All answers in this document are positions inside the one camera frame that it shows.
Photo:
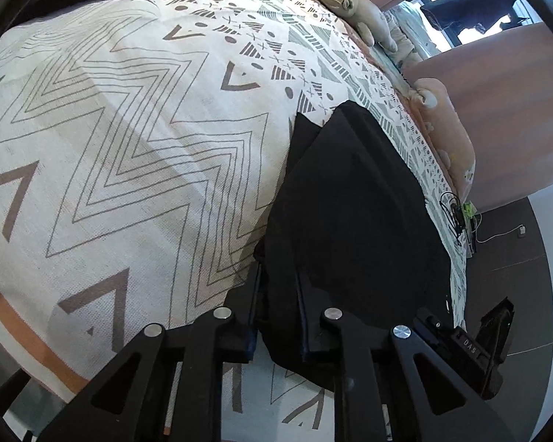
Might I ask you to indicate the hanging black garment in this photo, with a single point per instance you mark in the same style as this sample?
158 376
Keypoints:
479 4

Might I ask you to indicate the patterned white blanket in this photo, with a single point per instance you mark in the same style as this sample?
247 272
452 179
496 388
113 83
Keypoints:
120 147

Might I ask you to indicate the pale ruffled bedding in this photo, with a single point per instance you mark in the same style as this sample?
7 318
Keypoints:
408 37

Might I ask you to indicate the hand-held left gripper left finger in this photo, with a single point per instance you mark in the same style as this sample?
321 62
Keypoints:
239 331

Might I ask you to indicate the beige plush toy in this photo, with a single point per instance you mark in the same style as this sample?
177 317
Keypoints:
359 9

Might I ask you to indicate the orange floral pillow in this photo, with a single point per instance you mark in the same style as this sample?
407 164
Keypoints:
447 124

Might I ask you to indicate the green small object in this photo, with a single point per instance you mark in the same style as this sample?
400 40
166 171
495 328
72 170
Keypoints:
468 212

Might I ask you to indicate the black jacket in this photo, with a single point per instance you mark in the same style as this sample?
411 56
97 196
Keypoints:
359 221

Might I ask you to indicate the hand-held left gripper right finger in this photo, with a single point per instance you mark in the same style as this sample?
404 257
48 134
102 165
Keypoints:
311 317

